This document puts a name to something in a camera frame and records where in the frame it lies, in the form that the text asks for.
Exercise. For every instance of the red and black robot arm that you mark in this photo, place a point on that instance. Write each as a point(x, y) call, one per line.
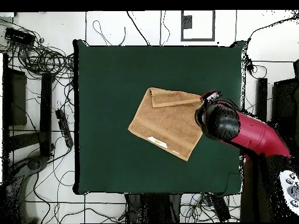
point(257, 135)

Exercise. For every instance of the black stand frame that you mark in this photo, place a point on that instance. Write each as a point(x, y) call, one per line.
point(45, 112)

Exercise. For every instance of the dark grey square plate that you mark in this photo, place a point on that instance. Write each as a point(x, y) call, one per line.
point(187, 22)

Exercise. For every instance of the black flat device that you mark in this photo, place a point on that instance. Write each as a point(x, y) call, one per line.
point(218, 207)

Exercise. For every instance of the black rectangular box device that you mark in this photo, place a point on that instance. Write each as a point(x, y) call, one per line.
point(19, 36)

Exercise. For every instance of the black box cabinet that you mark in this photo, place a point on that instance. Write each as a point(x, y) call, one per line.
point(286, 100)

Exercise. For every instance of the black power strip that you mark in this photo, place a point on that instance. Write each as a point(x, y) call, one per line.
point(63, 127)

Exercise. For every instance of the tan terry towel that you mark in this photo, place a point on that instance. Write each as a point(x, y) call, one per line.
point(168, 126)

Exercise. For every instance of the grey rectangular frame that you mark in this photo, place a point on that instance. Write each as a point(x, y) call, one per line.
point(197, 39)

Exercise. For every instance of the dark green table cloth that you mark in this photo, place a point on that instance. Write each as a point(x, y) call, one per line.
point(116, 168)

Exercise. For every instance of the grey stand base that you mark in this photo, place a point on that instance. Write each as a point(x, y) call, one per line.
point(35, 163)

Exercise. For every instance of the black upright bar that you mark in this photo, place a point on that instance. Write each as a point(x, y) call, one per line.
point(262, 98)

